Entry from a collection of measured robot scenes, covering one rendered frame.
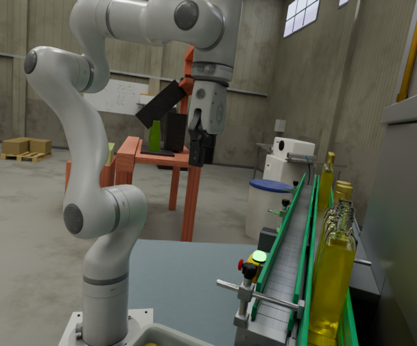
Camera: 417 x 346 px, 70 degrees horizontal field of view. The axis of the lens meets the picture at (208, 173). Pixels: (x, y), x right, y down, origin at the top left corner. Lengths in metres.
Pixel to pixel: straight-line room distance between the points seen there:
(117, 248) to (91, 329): 0.21
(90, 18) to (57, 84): 0.17
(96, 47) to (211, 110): 0.41
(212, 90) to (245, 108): 8.91
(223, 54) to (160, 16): 0.13
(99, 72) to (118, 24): 0.21
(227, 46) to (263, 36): 9.27
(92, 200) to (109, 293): 0.25
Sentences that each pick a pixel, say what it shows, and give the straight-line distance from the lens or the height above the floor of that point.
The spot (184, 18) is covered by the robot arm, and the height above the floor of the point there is 1.60.
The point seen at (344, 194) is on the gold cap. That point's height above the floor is 1.32.
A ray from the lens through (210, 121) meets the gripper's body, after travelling 0.59.
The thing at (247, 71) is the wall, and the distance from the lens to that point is 9.57.
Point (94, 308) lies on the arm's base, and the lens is 0.89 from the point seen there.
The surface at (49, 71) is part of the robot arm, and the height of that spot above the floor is 1.50.
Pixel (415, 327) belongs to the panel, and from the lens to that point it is 0.61.
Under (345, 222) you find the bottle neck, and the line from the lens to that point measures 0.63.
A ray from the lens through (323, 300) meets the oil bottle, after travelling 0.68.
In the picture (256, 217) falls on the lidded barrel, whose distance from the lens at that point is 3.87.
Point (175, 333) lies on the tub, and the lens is 0.69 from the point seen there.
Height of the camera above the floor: 1.44
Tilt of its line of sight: 10 degrees down
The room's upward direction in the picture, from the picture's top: 8 degrees clockwise
